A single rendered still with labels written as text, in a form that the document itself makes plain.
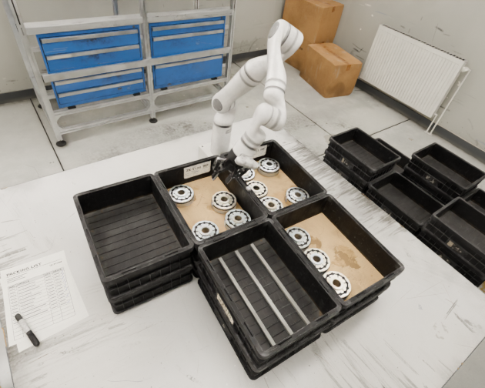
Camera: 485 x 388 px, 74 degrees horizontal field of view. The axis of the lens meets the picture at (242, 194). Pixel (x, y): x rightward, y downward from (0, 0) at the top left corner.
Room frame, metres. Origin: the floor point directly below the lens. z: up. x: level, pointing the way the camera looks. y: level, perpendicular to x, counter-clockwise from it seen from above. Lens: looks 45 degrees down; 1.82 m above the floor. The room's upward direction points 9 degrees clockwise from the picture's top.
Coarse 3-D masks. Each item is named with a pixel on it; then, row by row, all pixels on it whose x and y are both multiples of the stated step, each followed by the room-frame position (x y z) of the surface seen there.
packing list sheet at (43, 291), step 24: (24, 264) 0.58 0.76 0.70; (48, 264) 0.59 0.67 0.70; (24, 288) 0.49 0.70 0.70; (48, 288) 0.50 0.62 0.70; (72, 288) 0.52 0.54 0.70; (24, 312) 0.41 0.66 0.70; (48, 312) 0.42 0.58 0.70; (72, 312) 0.44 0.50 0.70; (24, 336) 0.34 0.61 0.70; (48, 336) 0.35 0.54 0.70
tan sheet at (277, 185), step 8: (256, 176) 1.12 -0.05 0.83; (264, 176) 1.13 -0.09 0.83; (272, 176) 1.14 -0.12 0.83; (280, 176) 1.15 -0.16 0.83; (272, 184) 1.09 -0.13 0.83; (280, 184) 1.10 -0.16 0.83; (288, 184) 1.11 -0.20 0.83; (272, 192) 1.03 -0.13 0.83; (280, 192) 1.04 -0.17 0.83; (280, 200) 1.00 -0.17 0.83
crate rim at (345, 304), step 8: (312, 200) 0.92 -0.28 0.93; (336, 200) 0.95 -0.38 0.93; (296, 208) 0.87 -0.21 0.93; (344, 208) 0.91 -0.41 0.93; (280, 216) 0.82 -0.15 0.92; (352, 216) 0.87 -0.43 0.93; (280, 224) 0.77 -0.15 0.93; (360, 224) 0.84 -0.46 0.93; (368, 232) 0.80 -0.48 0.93; (376, 240) 0.77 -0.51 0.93; (296, 248) 0.68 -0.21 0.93; (384, 248) 0.74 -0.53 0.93; (304, 256) 0.65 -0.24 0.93; (392, 256) 0.71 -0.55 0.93; (312, 264) 0.62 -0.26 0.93; (400, 264) 0.68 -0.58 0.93; (392, 272) 0.64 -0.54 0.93; (400, 272) 0.65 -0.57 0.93; (384, 280) 0.61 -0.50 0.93; (328, 288) 0.55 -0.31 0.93; (368, 288) 0.57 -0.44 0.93; (376, 288) 0.58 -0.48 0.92; (336, 296) 0.52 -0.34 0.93; (360, 296) 0.53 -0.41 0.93; (344, 304) 0.50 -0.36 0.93; (352, 304) 0.51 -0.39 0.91
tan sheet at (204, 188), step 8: (208, 176) 1.07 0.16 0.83; (184, 184) 1.00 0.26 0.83; (192, 184) 1.01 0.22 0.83; (200, 184) 1.01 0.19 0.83; (208, 184) 1.02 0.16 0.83; (216, 184) 1.03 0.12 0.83; (200, 192) 0.96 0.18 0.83; (208, 192) 0.97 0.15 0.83; (200, 200) 0.92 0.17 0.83; (208, 200) 0.93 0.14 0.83; (184, 208) 0.86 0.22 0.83; (192, 208) 0.87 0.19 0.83; (200, 208) 0.88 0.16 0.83; (208, 208) 0.88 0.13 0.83; (240, 208) 0.91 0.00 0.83; (184, 216) 0.82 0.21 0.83; (192, 216) 0.83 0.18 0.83; (200, 216) 0.83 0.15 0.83; (208, 216) 0.84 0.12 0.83; (216, 216) 0.85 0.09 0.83; (224, 216) 0.85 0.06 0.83; (192, 224) 0.79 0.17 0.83; (216, 224) 0.81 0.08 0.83
